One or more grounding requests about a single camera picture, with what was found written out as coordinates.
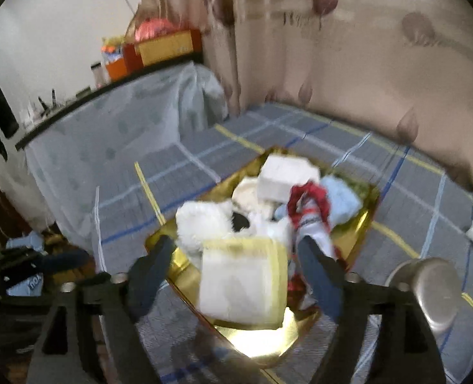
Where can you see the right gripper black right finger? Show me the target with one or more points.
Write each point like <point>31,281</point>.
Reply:
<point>324,275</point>

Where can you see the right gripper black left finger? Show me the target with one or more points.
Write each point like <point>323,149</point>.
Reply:
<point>146,276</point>

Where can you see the cream white cloth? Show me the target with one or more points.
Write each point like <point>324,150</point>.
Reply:
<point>245,198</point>

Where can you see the red white printed cloth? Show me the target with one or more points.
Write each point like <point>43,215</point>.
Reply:
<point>308,209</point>

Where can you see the light blue folded towel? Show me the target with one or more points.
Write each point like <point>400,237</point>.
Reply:
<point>344,202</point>

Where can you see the gold red tin box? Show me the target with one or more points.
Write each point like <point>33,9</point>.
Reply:
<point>267,344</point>

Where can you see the grey plaid bed sheet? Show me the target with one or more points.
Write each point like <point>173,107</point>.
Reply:
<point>282,239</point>

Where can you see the stainless steel bowl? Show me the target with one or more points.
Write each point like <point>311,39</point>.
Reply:
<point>436,285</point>

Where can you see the grey cloth covered table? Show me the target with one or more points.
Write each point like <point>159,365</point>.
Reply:
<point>70,154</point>

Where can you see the orange snack package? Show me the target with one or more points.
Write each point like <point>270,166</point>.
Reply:
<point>112,54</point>

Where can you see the yellow red gift box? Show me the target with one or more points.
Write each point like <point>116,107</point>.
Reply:
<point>158,39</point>

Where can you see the beige leaf print curtain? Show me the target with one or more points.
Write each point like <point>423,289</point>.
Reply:
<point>403,68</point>

